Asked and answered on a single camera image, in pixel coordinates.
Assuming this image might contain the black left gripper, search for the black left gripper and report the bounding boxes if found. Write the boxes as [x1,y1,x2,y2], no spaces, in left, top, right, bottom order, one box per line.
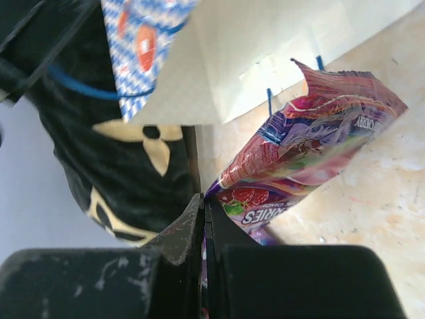
[1,0,100,103]

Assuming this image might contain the black floral plush blanket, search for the black floral plush blanket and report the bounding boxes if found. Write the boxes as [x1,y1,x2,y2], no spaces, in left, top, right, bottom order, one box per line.
[21,4,193,247]

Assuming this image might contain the blue checkered paper bag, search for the blue checkered paper bag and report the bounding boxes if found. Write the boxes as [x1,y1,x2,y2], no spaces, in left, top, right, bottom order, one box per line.
[46,0,425,127]

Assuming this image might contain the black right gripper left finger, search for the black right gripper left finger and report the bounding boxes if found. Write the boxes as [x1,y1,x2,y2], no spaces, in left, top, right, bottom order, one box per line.
[1,194,203,318]

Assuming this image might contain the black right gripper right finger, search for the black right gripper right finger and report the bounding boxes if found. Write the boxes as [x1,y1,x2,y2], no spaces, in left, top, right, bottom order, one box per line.
[205,201,405,318]

